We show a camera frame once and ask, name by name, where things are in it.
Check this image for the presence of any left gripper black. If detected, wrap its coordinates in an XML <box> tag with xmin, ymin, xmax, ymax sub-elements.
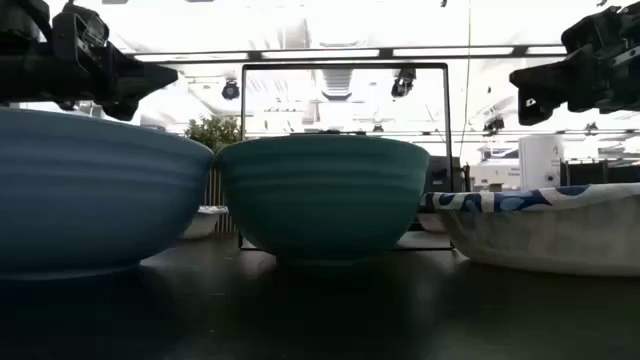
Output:
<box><xmin>47</xmin><ymin>42</ymin><xmax>180</xmax><ymax>122</ymax></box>

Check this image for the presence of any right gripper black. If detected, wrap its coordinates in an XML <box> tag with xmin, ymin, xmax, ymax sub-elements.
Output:
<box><xmin>508</xmin><ymin>3</ymin><xmax>640</xmax><ymax>127</ymax></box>

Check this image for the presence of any blue ribbed bowl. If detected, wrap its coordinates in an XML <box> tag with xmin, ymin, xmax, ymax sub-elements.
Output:
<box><xmin>0</xmin><ymin>106</ymin><xmax>216</xmax><ymax>281</ymax></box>

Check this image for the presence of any blue patterned paper plate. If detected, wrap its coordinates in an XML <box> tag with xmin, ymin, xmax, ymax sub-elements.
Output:
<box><xmin>419</xmin><ymin>182</ymin><xmax>640</xmax><ymax>279</ymax></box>

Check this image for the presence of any green ribbed bowl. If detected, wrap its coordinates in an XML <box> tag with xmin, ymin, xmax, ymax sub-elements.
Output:
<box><xmin>215</xmin><ymin>133</ymin><xmax>431</xmax><ymax>266</ymax></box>

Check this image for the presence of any white cylindrical column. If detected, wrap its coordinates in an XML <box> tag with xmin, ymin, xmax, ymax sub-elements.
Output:
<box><xmin>518</xmin><ymin>134</ymin><xmax>565</xmax><ymax>191</ymax></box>

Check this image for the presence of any green plant in ribbed pot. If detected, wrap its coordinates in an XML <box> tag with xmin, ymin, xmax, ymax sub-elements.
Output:
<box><xmin>183</xmin><ymin>114</ymin><xmax>242</xmax><ymax>236</ymax></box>

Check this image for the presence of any black partition panel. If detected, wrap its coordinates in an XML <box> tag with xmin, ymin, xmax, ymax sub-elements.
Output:
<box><xmin>559</xmin><ymin>159</ymin><xmax>640</xmax><ymax>187</ymax></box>

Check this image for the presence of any dark cabinet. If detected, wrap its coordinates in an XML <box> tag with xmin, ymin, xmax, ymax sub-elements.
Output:
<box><xmin>424</xmin><ymin>155</ymin><xmax>471</xmax><ymax>194</ymax></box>

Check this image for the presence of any black table mat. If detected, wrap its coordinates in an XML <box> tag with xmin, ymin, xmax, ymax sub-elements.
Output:
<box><xmin>0</xmin><ymin>232</ymin><xmax>640</xmax><ymax>360</ymax></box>

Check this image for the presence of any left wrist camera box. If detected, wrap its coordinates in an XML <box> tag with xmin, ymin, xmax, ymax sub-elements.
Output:
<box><xmin>52</xmin><ymin>3</ymin><xmax>110</xmax><ymax>55</ymax></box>

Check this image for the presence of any black ceiling rail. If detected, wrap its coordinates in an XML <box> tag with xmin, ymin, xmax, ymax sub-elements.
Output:
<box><xmin>124</xmin><ymin>45</ymin><xmax>569</xmax><ymax>64</ymax></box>

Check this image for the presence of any wooden shelf with black frame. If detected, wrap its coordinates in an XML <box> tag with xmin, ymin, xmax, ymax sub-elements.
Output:
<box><xmin>238</xmin><ymin>61</ymin><xmax>455</xmax><ymax>252</ymax></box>

